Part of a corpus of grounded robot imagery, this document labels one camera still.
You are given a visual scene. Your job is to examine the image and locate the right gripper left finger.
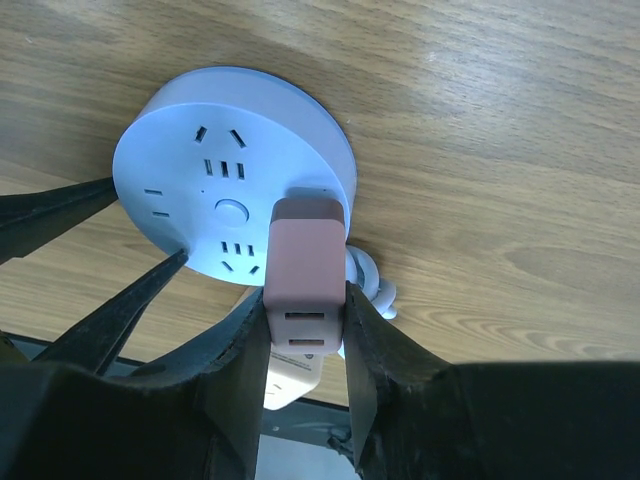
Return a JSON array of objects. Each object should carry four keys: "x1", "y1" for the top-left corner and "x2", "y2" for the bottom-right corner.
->
[{"x1": 1, "y1": 290, "x2": 271, "y2": 479}]

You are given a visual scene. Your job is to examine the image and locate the round light blue socket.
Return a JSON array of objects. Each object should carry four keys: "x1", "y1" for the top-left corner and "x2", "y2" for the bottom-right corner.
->
[{"x1": 112, "y1": 66, "x2": 357, "y2": 286}]

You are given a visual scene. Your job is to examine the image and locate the grey coiled cable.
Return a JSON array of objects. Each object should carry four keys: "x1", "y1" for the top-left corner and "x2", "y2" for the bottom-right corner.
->
[{"x1": 337, "y1": 242, "x2": 400, "y2": 359}]

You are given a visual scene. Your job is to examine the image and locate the small pink plug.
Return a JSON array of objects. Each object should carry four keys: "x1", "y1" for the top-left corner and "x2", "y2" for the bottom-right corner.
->
[{"x1": 263, "y1": 197, "x2": 346, "y2": 355}]

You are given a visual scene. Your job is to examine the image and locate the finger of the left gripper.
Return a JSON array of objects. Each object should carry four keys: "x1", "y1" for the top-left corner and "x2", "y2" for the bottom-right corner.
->
[
  {"x1": 1, "y1": 177, "x2": 117, "y2": 264},
  {"x1": 34, "y1": 249, "x2": 188, "y2": 376}
]

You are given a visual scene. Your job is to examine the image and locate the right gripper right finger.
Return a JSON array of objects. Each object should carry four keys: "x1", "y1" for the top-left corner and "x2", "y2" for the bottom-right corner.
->
[{"x1": 343, "y1": 285, "x2": 639, "y2": 479}]

